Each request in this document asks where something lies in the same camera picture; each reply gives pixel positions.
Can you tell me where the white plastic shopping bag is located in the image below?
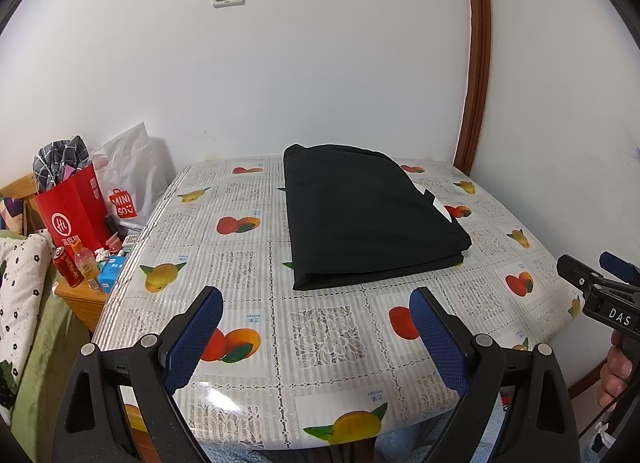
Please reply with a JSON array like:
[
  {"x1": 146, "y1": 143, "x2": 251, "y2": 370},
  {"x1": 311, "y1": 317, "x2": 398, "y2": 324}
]
[{"x1": 90, "y1": 122, "x2": 176, "y2": 236}]

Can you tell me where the black white blue zip jacket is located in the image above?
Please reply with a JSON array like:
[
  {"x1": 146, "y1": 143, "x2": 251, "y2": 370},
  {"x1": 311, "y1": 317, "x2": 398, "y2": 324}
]
[{"x1": 282, "y1": 143, "x2": 473, "y2": 292}]

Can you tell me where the red paper shopping bag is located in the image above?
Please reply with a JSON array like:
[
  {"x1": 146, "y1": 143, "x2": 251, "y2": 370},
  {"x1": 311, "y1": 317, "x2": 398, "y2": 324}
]
[{"x1": 33, "y1": 163, "x2": 112, "y2": 264}]

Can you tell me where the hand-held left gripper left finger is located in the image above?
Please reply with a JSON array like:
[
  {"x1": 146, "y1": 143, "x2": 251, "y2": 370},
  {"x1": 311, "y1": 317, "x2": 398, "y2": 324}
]
[{"x1": 51, "y1": 285, "x2": 224, "y2": 463}]

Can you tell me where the wooden headboard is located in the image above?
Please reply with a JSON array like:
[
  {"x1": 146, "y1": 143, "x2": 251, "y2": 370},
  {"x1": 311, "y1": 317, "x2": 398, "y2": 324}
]
[{"x1": 0, "y1": 173, "x2": 38, "y2": 234}]

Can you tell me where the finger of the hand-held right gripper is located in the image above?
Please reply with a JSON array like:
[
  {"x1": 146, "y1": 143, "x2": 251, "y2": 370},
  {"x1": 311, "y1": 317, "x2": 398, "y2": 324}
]
[
  {"x1": 556, "y1": 254, "x2": 603, "y2": 294},
  {"x1": 599, "y1": 250, "x2": 640, "y2": 290}
]

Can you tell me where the black cable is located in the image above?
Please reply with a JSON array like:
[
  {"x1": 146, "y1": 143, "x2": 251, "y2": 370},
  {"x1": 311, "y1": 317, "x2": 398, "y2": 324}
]
[{"x1": 579, "y1": 405, "x2": 618, "y2": 440}]

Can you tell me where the wooden nightstand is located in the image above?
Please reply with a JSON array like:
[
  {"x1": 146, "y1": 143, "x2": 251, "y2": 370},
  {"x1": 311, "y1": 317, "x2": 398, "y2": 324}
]
[{"x1": 54, "y1": 280, "x2": 111, "y2": 334}]

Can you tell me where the red drink can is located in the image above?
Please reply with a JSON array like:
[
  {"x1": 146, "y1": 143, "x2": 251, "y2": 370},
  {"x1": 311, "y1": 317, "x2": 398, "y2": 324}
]
[{"x1": 52, "y1": 246, "x2": 83, "y2": 289}]

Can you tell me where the light blue carton box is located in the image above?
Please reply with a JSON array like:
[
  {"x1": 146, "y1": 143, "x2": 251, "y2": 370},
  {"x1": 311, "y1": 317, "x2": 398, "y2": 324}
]
[{"x1": 97, "y1": 257, "x2": 128, "y2": 294}]

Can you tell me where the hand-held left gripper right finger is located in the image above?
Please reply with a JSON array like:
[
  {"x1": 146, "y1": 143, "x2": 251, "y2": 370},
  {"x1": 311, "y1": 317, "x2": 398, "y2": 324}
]
[{"x1": 408, "y1": 286, "x2": 581, "y2": 463}]

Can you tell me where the purple patterned pillow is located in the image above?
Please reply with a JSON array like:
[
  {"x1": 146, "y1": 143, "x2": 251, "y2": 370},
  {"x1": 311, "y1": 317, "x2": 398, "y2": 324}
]
[{"x1": 0, "y1": 196, "x2": 26, "y2": 234}]

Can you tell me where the orange drink bottle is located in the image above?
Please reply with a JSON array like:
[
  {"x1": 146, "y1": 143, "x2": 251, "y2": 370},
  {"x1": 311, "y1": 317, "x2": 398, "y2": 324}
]
[{"x1": 74, "y1": 245, "x2": 103, "y2": 291}]

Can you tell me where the brown wooden door frame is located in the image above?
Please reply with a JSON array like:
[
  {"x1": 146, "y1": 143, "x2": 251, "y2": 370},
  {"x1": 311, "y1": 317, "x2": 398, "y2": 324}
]
[{"x1": 452, "y1": 0, "x2": 492, "y2": 176}]

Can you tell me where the grey checked cloth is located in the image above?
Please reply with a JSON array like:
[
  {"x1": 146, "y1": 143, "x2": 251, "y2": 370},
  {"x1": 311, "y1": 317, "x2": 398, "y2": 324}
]
[{"x1": 32, "y1": 134, "x2": 93, "y2": 194}]

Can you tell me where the round table, fruit-print cloth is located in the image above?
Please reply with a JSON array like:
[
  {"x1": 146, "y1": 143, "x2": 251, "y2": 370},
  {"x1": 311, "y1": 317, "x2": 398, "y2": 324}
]
[{"x1": 92, "y1": 156, "x2": 586, "y2": 450}]

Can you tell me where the brown wooden baseboard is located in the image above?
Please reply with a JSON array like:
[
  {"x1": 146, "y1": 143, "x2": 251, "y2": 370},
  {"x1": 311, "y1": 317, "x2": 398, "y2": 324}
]
[{"x1": 567, "y1": 343, "x2": 613, "y2": 401}]

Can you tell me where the person's right hand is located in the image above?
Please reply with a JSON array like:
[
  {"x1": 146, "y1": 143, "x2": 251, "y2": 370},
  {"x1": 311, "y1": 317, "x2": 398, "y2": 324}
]
[{"x1": 597, "y1": 340, "x2": 635, "y2": 410}]

